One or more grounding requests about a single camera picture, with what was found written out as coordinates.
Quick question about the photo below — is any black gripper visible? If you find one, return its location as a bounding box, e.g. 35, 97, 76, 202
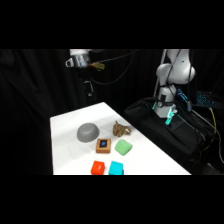
77, 65, 96, 98

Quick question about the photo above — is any grey bowl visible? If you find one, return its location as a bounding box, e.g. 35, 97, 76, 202
76, 122, 101, 144

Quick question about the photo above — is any tan tag on wrist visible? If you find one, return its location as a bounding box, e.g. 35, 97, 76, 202
90, 61, 106, 72

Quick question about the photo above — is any black curtain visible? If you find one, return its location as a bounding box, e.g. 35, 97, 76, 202
0, 49, 224, 176

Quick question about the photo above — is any wooden block with blue square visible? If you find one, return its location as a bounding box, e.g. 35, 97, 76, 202
95, 138, 113, 154

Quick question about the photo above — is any green soft block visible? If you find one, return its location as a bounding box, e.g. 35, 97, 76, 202
114, 139, 133, 157

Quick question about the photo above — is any black robot stand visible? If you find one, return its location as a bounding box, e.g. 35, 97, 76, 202
124, 97, 205, 168

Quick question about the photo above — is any orange block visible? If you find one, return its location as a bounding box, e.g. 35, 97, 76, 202
90, 160, 107, 176

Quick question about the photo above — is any cyan block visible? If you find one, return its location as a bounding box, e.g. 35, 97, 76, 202
108, 160, 126, 176

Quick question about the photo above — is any blue clamp device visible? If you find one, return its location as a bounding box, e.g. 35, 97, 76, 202
176, 87, 197, 108

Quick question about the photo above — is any blue lit keyboard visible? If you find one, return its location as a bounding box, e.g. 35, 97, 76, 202
195, 89, 224, 108

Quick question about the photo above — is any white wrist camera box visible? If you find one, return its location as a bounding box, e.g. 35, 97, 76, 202
65, 57, 76, 68

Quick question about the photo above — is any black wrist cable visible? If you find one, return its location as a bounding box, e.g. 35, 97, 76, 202
87, 49, 140, 86

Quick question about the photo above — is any brown knotted rope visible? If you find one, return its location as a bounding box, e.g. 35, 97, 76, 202
112, 120, 132, 138

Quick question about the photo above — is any yellow cable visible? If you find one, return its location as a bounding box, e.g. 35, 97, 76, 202
194, 107, 221, 152

